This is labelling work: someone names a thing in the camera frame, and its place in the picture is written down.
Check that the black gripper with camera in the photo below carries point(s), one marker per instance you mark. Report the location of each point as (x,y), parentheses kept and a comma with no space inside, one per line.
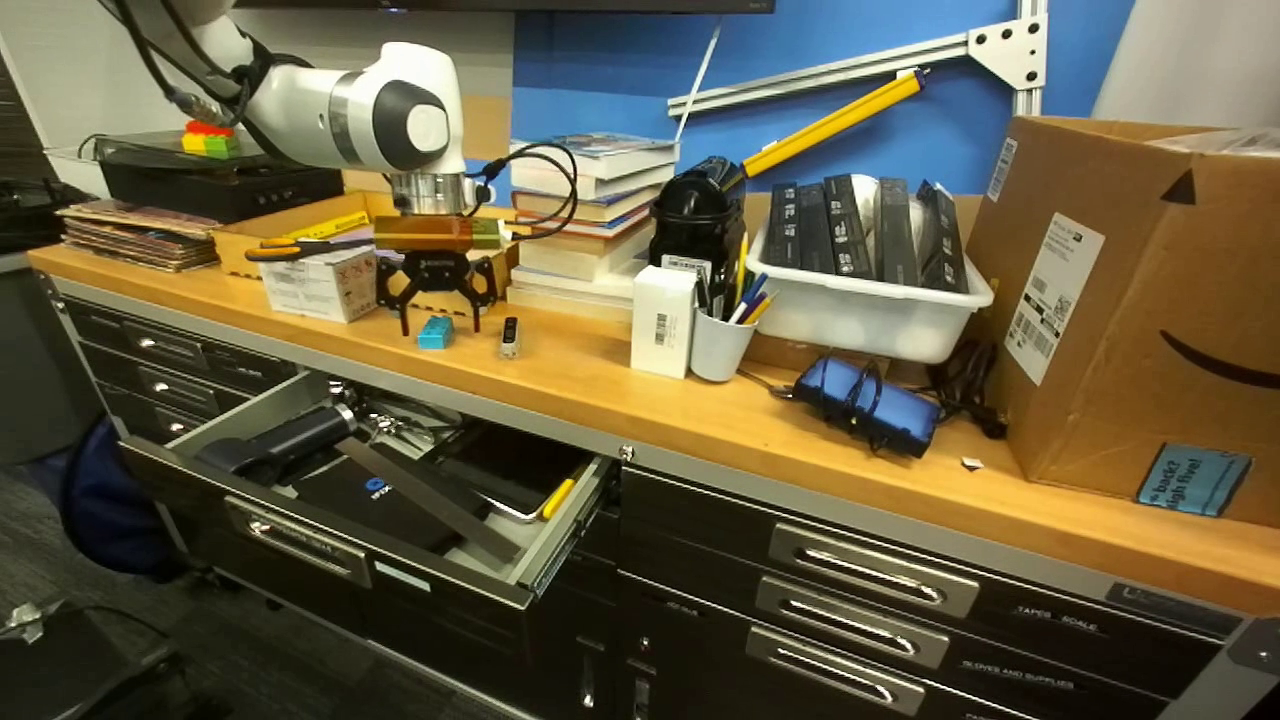
(436,243)

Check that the grey metal drawer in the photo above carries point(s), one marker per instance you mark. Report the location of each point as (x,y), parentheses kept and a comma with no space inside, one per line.
(238,468)

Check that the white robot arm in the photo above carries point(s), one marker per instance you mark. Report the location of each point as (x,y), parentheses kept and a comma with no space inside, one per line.
(396,119)

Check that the yellow tool in drawer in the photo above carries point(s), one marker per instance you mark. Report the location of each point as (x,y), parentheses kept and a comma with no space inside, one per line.
(558,498)

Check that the small black upright object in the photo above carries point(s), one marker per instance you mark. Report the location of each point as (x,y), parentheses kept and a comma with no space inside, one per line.
(510,336)

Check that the white stack of small boxes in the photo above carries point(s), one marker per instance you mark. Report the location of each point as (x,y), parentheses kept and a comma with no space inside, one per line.
(328,285)

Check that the stack of books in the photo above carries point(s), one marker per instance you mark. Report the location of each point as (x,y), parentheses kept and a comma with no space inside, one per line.
(587,205)

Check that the black box with blue logo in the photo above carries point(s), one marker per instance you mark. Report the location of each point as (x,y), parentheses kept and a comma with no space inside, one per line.
(347,490)

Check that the white rectangular box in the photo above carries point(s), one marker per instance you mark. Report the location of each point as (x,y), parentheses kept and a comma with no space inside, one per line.
(660,323)

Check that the black box with colourful toy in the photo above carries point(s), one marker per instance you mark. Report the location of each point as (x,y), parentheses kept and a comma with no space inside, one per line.
(160,173)

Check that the stack of brown folders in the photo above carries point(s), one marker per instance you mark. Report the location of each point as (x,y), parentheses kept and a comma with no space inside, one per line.
(139,232)

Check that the white pen cup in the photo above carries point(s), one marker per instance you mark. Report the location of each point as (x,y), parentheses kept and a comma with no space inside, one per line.
(719,348)

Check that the blue backpack on floor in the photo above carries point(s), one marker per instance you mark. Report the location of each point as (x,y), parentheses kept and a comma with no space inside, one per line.
(104,512)

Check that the black keyboards in tub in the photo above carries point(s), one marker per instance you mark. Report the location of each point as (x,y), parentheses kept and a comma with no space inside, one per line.
(864,229)

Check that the white plastic tub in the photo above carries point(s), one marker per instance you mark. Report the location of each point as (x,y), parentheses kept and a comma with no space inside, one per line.
(864,315)

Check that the yellow level ruler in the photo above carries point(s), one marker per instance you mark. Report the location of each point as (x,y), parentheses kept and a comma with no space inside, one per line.
(835,122)

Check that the large cardboard box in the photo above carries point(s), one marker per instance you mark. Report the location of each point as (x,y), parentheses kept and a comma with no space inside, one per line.
(1138,300)

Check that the blue sticky note label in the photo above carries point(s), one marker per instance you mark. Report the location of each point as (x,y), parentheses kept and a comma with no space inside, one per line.
(1193,482)

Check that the black cabinet drawer with handle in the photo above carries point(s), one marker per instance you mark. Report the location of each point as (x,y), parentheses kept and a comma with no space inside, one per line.
(719,544)
(1029,685)
(731,668)

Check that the aluminium frame rail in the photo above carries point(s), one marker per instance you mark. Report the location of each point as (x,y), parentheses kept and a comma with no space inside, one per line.
(1009,49)

